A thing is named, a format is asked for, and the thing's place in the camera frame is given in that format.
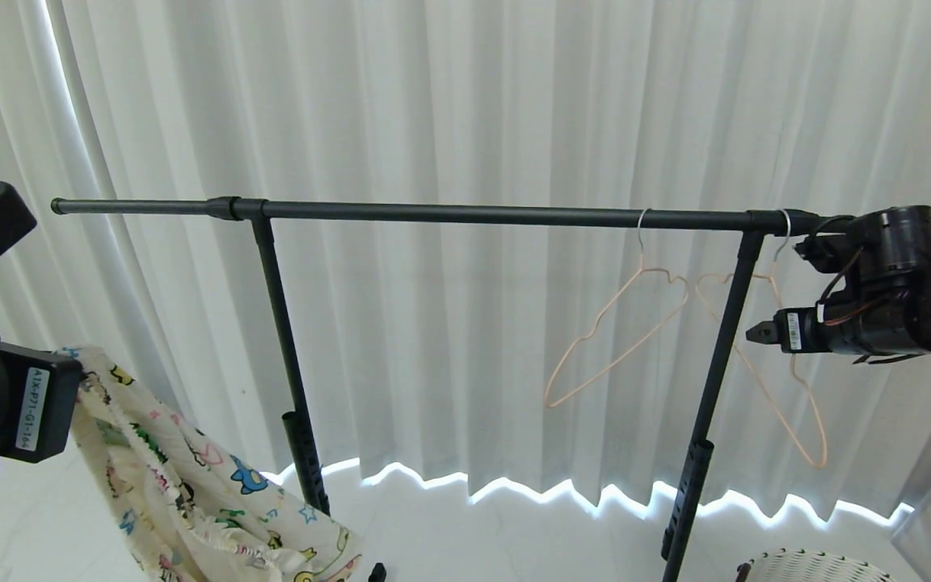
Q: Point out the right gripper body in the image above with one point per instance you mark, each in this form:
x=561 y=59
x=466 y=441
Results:
x=829 y=335

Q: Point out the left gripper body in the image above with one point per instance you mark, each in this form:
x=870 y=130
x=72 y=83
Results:
x=57 y=420

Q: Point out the pink clothes hanger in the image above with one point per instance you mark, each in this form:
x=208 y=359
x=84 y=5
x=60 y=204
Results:
x=821 y=463
x=640 y=238

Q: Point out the cream printed garment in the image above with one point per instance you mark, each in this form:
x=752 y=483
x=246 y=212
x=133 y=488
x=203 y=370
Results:
x=183 y=485

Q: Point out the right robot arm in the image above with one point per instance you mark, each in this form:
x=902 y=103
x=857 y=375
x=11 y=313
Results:
x=902 y=242

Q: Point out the white laundry basket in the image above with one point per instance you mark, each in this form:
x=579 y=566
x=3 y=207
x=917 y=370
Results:
x=813 y=566

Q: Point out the black clothes rack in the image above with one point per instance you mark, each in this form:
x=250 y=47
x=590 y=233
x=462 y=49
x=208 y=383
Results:
x=433 y=213

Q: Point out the white curtain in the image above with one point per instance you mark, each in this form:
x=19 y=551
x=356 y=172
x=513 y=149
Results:
x=465 y=105

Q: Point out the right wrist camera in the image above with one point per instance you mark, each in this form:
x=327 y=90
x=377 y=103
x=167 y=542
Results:
x=825 y=252

